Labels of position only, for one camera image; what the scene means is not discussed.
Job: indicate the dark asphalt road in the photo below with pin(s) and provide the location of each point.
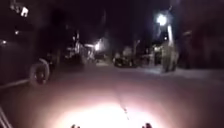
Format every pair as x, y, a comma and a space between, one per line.
110, 90

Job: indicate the robot's own part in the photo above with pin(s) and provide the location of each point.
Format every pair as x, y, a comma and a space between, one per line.
75, 126
147, 125

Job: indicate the building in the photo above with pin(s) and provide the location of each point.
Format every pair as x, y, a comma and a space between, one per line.
200, 36

